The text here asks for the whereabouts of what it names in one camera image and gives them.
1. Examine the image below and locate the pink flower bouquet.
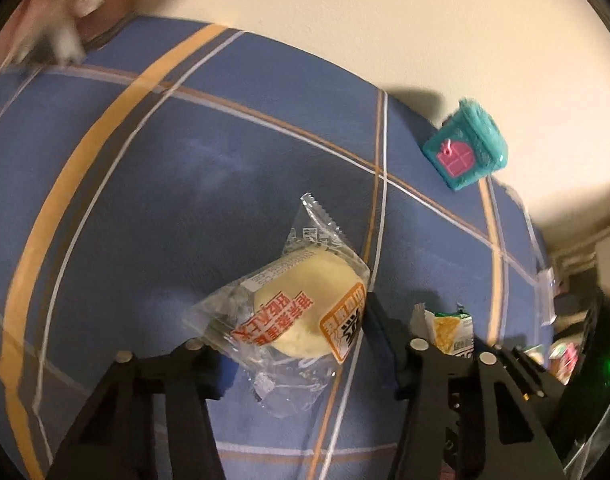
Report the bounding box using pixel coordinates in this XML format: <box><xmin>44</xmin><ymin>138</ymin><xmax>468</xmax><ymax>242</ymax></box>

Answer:
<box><xmin>0</xmin><ymin>0</ymin><xmax>137</xmax><ymax>70</ymax></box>

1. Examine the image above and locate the blue plaid tablecloth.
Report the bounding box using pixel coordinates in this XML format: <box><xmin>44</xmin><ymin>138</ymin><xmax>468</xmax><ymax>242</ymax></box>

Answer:
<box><xmin>0</xmin><ymin>18</ymin><xmax>552</xmax><ymax>479</ymax></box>

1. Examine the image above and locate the white power strip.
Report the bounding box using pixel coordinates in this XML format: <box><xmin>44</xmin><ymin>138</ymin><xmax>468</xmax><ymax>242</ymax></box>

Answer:
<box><xmin>536</xmin><ymin>266</ymin><xmax>557</xmax><ymax>326</ymax></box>

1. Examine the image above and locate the clear bun packet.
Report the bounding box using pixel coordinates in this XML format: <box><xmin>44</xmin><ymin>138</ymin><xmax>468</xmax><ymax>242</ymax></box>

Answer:
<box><xmin>186</xmin><ymin>193</ymin><xmax>370</xmax><ymax>418</ymax></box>

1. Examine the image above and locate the teal house toy box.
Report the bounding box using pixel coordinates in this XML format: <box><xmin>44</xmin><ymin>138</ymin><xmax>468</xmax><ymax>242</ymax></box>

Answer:
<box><xmin>422</xmin><ymin>99</ymin><xmax>508</xmax><ymax>191</ymax></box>

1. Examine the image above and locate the green white corn packet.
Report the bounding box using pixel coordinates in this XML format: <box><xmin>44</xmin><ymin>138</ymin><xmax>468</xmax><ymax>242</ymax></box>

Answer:
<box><xmin>409</xmin><ymin>304</ymin><xmax>474</xmax><ymax>358</ymax></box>

